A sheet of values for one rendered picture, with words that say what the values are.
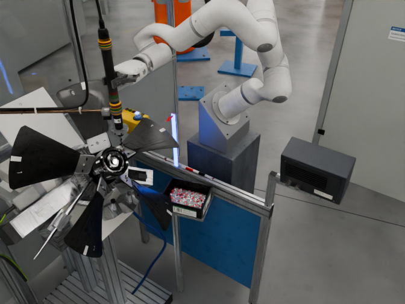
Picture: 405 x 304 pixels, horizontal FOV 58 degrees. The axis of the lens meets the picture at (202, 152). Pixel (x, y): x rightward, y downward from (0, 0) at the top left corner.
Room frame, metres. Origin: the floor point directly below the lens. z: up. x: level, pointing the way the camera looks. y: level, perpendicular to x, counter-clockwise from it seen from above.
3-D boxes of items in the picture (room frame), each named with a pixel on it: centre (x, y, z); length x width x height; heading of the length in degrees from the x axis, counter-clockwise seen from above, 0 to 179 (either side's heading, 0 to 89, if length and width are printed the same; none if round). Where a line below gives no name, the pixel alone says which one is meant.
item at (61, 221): (0.90, 0.52, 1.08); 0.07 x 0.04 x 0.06; 157
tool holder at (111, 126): (1.19, 0.34, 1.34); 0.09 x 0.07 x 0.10; 92
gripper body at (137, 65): (1.28, 0.27, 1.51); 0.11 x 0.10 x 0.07; 147
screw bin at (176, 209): (1.26, 0.08, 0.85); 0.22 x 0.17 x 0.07; 72
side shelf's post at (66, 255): (1.39, 0.85, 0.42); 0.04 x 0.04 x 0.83; 57
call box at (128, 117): (1.65, 0.38, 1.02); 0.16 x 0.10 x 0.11; 57
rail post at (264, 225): (1.20, -0.31, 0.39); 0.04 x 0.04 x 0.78; 57
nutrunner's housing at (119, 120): (1.19, 0.33, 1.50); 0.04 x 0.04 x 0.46
